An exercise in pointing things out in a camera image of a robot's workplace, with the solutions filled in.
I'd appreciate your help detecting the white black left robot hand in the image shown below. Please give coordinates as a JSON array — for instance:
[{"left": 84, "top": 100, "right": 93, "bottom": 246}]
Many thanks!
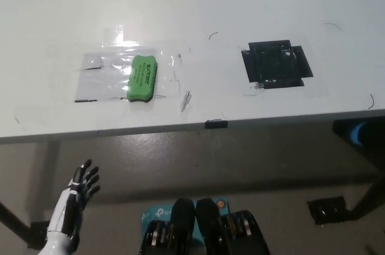
[{"left": 37, "top": 159, "right": 101, "bottom": 255}]

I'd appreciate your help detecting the green whiteboard eraser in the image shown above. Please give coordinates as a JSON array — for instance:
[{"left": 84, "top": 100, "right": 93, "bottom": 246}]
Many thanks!
[{"left": 126, "top": 54, "right": 159, "bottom": 103}]

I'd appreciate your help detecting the teal cardboard box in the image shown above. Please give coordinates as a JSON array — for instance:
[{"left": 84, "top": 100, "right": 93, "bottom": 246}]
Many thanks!
[{"left": 141, "top": 196, "right": 231, "bottom": 241}]

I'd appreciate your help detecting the grey sheet under clear tape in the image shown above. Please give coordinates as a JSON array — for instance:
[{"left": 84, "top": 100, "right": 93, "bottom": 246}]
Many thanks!
[{"left": 73, "top": 51, "right": 165, "bottom": 103}]

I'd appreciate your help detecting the crumpled clear tape scrap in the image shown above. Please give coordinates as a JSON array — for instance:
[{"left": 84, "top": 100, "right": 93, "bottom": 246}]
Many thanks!
[{"left": 179, "top": 90, "right": 192, "bottom": 115}]

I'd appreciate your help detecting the black tape square patch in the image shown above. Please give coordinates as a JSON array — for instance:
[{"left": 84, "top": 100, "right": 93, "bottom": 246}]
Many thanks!
[{"left": 240, "top": 39, "right": 315, "bottom": 90}]

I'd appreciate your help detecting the black object with blue part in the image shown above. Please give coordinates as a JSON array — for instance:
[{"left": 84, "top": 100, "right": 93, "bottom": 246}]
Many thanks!
[{"left": 331, "top": 118, "right": 385, "bottom": 161}]

